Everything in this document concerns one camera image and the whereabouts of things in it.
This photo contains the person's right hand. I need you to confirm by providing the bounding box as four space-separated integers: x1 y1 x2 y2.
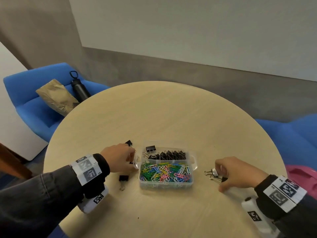
215 157 269 193

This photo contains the person's left hand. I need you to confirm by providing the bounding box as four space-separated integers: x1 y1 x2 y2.
100 143 139 173

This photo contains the person's left forearm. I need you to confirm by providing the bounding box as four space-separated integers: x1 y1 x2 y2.
0 153 111 238

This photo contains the person's right forearm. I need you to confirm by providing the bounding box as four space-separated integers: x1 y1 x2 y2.
254 174 317 238

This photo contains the pile of coloured paper clips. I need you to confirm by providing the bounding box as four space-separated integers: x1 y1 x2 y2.
140 162 193 183

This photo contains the white marker wristband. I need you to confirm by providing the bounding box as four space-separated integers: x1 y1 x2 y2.
70 155 103 187
263 176 308 213

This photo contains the clear plastic storage box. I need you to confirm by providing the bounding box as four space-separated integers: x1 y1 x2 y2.
133 140 199 190

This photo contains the row of black binder clips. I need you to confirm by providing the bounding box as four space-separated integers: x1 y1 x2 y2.
148 150 187 161

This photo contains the pink plastic object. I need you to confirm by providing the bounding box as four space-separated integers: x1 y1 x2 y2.
285 164 317 200

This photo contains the blue sofa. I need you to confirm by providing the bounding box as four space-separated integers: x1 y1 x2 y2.
255 114 317 171

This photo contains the black water bottle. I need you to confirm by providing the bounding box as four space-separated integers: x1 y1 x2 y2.
69 70 91 103

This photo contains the brown paper bag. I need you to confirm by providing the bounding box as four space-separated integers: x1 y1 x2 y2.
35 79 80 117

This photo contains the brown wooden furniture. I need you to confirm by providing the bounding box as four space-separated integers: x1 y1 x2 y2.
0 143 33 181

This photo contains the blue armchair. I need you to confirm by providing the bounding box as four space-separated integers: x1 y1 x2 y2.
3 62 111 143

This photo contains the white board panel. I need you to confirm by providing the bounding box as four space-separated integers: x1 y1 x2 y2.
0 41 49 161

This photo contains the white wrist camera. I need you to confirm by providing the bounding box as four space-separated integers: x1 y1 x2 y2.
241 196 279 236
78 184 109 214

